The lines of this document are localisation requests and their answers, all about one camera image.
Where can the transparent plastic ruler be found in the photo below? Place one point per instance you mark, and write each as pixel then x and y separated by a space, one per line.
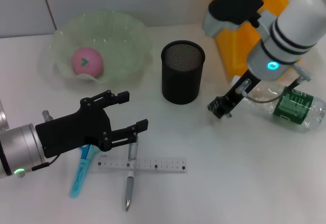
pixel 158 164

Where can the black mesh pen holder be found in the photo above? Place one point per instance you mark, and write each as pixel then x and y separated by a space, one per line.
pixel 182 81

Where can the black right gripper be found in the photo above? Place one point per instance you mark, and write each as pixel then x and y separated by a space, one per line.
pixel 242 91

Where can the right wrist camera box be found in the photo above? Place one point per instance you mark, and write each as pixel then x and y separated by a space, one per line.
pixel 234 2

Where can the yellow plastic storage bin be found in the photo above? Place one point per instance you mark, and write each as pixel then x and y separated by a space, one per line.
pixel 230 53

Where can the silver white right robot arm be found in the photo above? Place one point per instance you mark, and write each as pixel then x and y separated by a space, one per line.
pixel 293 30

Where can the green plastic wrapper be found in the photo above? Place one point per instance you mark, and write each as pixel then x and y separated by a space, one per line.
pixel 209 107

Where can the pink toy peach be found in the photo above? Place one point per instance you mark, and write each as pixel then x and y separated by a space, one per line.
pixel 87 61

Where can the clear green-labelled water bottle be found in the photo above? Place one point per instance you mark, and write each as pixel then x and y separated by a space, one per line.
pixel 293 109

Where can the silver ballpoint pen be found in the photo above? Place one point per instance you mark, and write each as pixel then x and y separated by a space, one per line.
pixel 130 183

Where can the blue sheathed scissors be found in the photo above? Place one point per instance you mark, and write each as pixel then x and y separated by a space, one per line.
pixel 79 175

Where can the translucent green plastic fruit bowl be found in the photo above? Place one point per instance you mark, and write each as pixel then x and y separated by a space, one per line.
pixel 114 38

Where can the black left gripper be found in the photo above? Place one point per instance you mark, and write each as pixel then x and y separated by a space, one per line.
pixel 74 132

